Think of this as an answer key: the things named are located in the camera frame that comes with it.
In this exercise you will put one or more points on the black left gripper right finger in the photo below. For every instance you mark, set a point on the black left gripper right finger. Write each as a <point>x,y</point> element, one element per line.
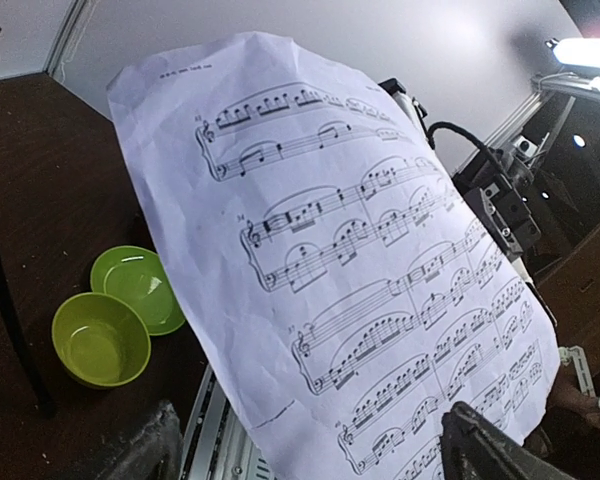
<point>473,448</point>

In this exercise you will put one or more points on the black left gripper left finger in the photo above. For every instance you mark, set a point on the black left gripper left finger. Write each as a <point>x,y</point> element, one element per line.
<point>151,449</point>

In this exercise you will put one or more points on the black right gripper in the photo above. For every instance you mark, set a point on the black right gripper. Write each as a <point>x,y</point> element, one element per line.
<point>491,184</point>

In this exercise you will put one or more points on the lavender paper sheet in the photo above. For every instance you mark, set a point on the lavender paper sheet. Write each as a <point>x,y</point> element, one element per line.
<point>343,292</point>

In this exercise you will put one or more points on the lime green bowl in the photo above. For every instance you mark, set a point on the lime green bowl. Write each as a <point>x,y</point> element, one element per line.
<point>100,341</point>

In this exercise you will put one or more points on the bright tube lamp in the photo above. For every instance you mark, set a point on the bright tube lamp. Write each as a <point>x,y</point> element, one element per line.
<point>581,52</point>

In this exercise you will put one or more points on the lime green plate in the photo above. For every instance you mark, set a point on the lime green plate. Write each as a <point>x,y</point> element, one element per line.
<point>136,276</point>

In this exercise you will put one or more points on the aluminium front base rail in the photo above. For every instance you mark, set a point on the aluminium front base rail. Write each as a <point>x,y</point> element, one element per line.
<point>216,446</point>

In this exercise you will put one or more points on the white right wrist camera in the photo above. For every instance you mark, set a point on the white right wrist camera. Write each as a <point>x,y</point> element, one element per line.
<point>407,107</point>

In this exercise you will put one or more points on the aluminium right corner post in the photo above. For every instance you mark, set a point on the aluminium right corner post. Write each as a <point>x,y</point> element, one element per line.
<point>66,42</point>

